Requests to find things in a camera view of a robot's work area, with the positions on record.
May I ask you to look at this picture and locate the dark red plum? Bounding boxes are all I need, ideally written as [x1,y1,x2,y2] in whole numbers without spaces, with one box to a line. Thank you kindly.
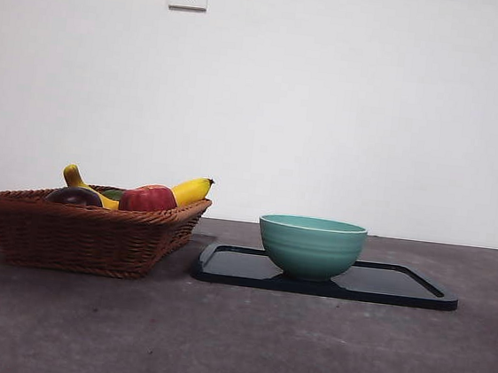
[43,183,107,210]

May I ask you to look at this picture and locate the teal bowl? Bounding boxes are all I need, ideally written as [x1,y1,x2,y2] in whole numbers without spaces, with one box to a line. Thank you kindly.
[252,211,370,288]

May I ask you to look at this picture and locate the green avocado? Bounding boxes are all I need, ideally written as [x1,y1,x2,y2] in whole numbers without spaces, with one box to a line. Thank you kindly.
[100,185,126,204]

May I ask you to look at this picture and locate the red apple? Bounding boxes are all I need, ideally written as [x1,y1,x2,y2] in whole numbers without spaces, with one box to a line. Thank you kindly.
[116,180,180,217]

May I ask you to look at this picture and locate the brown wicker basket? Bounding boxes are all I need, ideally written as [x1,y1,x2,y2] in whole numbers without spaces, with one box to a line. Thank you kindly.
[0,175,213,288]

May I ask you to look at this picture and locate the yellow banana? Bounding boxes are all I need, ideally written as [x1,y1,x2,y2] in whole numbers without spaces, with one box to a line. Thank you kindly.
[58,160,216,221]

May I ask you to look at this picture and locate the dark rectangular tray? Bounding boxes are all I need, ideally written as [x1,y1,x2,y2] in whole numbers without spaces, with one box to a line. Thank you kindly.
[188,239,463,314]

